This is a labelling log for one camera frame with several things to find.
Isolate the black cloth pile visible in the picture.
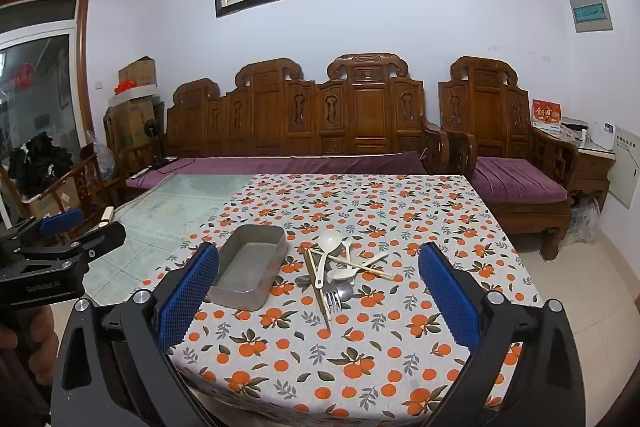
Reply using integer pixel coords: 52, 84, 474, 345
7, 132, 75, 200

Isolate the white wall panel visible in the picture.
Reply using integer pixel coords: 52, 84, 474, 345
606, 127, 639, 209

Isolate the metal fork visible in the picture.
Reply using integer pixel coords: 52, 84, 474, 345
324, 278, 346, 315

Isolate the white desktop device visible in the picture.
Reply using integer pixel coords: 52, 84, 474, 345
594, 122, 622, 152

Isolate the rectangular metal tray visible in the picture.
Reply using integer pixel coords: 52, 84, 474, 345
207, 223, 290, 312

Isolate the wooden framed glass door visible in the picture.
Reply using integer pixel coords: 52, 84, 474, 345
0, 0, 96, 228

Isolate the white plastic rice spoon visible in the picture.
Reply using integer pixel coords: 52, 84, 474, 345
327, 252, 390, 283

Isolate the purple armchair cushion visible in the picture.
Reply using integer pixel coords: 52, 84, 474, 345
471, 157, 569, 204

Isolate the small white plastic spoon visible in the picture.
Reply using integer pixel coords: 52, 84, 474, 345
336, 239, 355, 272

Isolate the person's left hand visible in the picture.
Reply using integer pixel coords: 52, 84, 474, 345
0, 304, 57, 360

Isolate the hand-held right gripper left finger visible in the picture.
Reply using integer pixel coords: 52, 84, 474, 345
50, 242, 221, 427

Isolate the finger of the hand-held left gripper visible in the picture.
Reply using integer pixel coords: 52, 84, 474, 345
0, 208, 84, 254
30, 207, 127, 264

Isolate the white plastic ladle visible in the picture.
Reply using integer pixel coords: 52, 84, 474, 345
314, 231, 342, 289

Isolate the carved wooden sofa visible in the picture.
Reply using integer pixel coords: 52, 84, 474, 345
162, 53, 451, 178

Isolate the orange print tablecloth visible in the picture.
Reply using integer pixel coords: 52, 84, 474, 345
135, 173, 543, 420

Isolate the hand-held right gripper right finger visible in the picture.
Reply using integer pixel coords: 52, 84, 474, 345
417, 243, 586, 427

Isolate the small cardboard box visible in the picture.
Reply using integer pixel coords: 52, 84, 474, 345
118, 56, 158, 96

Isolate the wooden side table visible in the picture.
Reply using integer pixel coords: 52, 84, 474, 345
570, 141, 617, 214

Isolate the grey wall electrical box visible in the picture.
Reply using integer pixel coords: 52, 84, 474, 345
569, 0, 614, 34

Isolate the carved wooden armchair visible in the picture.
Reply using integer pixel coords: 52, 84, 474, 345
439, 56, 578, 260

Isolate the large cardboard box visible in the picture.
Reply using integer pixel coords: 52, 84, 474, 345
104, 99, 164, 164

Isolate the wooden chair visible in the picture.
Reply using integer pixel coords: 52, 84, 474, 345
30, 142, 127, 234

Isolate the white board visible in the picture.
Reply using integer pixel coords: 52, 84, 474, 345
107, 84, 161, 110

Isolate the long purple sofa cushion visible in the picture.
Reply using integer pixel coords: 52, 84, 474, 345
125, 152, 429, 190

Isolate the clear plastic bag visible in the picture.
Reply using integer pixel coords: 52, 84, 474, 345
567, 197, 601, 244

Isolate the black standing fan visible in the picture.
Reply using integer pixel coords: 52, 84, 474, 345
142, 119, 174, 170

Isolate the red desk calendar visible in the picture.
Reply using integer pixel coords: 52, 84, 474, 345
531, 99, 563, 128

